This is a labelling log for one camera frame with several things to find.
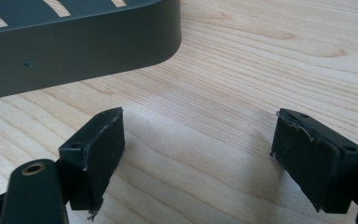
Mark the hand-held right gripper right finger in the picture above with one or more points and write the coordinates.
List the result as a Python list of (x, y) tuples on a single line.
[(307, 161)]

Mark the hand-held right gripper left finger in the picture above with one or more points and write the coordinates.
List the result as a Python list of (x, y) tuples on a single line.
[(99, 155)]

